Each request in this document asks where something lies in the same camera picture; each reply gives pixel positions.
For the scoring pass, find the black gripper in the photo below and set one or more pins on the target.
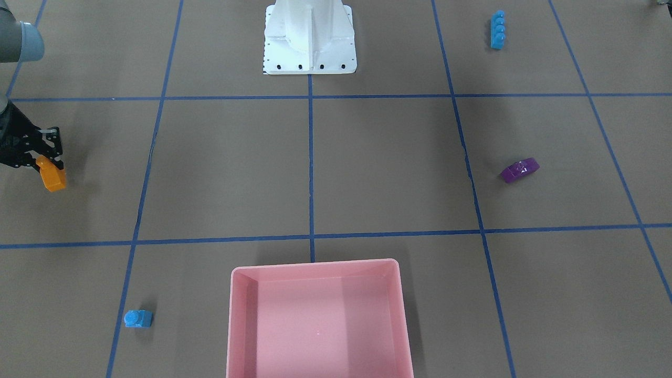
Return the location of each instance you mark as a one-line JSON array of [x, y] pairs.
[[11, 137]]

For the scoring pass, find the orange toy block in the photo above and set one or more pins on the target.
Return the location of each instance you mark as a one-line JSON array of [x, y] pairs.
[[54, 179]]

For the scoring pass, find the small blue block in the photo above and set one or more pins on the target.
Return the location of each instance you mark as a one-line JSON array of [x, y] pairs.
[[138, 319]]

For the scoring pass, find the long blue studded block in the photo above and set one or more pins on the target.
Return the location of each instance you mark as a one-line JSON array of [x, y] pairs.
[[498, 30]]

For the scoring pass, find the purple curved block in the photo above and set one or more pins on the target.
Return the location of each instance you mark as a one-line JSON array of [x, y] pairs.
[[519, 169]]

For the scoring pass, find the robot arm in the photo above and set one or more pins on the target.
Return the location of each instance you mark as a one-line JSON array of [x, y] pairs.
[[20, 42]]

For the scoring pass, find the pink plastic box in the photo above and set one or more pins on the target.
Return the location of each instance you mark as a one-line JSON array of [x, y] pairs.
[[326, 319]]

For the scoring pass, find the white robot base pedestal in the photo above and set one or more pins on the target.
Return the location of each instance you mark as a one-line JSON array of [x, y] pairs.
[[309, 38]]

